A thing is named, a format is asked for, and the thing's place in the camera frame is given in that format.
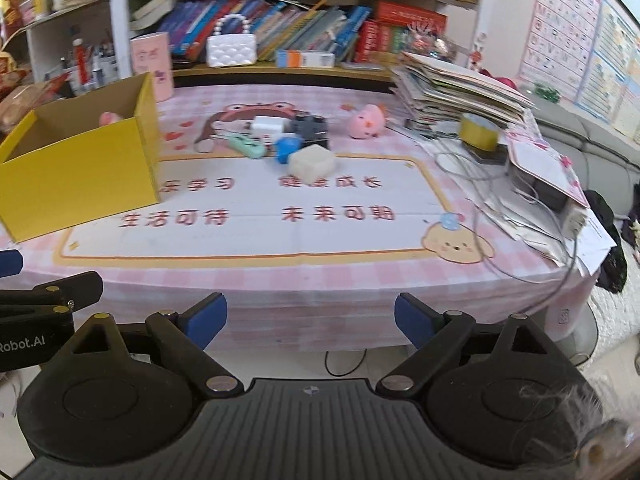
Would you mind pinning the white paper cup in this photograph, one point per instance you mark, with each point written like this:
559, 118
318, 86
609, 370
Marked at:
41, 0

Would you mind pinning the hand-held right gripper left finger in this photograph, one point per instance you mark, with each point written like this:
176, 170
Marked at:
207, 321

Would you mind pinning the pink-footed plush toy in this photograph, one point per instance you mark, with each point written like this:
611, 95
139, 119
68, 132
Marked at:
111, 118

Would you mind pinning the orange toy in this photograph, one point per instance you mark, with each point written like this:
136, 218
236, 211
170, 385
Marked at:
247, 146

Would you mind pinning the blue yellow wall poster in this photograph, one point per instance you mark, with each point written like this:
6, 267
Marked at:
612, 75

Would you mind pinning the white translucent cube box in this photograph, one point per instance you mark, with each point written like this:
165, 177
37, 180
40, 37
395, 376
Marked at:
312, 165

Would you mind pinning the pink floral flat box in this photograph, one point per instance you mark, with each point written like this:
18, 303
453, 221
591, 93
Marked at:
545, 167

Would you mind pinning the red boxed book set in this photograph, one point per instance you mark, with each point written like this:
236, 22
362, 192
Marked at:
405, 25

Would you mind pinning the dark cloth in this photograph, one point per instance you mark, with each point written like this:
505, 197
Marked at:
607, 240

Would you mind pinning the yellow tape roll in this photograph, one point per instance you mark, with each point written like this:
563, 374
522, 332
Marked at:
477, 132

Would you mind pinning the pink cylinder container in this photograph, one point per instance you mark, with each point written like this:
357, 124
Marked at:
152, 65

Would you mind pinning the loose white papers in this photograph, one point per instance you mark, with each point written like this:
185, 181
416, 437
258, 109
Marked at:
530, 232

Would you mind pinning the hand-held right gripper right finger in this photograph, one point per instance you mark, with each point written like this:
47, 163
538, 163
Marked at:
415, 317

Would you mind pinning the red cloth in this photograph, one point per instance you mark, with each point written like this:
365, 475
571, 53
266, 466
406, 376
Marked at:
500, 81

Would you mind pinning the pink checked printed tablecloth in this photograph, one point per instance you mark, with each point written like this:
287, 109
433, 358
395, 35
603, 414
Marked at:
300, 270

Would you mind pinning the white side shelf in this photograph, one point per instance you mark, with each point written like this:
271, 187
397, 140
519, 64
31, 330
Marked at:
40, 55

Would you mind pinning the glittery decorative ornament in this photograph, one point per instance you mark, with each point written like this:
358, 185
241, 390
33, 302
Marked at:
430, 42

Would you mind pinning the grey sofa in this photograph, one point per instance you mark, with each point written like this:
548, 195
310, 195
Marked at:
590, 150

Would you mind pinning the thick dark-cover book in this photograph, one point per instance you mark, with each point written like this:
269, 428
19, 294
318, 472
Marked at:
160, 2
150, 21

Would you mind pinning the white blue orange carton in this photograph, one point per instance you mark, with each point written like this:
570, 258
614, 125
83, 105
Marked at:
305, 58

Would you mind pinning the yellow cardboard box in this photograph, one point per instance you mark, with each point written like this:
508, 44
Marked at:
75, 175

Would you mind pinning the black boxy device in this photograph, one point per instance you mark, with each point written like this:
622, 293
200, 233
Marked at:
312, 130

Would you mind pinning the green beaded item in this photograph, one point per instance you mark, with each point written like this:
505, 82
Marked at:
546, 92

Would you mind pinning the rabbit wall sticker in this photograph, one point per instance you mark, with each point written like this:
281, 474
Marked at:
480, 55

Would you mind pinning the red snack packet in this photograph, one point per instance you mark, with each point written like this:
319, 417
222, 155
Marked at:
12, 2

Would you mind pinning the cluster of pens and stationery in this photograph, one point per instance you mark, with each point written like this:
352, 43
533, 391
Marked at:
92, 65

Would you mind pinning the stack of books and papers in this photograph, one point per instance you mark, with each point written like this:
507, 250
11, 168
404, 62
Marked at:
460, 90

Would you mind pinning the plastic wrapped packets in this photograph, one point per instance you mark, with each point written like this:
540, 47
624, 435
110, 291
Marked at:
25, 102

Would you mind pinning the wooden bookshelf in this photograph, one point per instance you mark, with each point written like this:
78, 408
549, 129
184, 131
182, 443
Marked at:
280, 74

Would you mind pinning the row of colourful books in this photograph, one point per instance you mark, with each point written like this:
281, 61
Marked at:
280, 25

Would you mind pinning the white charger plug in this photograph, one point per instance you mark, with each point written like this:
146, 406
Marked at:
267, 125

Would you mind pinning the blue plastic toy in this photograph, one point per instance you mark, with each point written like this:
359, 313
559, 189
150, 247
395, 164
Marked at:
287, 150

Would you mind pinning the round pink plush toy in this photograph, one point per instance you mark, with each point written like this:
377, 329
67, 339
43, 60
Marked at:
367, 121

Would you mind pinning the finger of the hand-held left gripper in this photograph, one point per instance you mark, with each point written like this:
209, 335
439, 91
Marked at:
10, 262
75, 287

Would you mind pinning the pink alphabet wall poster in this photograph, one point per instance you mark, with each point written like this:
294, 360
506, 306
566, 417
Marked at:
555, 30

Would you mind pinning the white fluffy rug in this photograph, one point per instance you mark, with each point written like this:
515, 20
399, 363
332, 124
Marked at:
617, 340

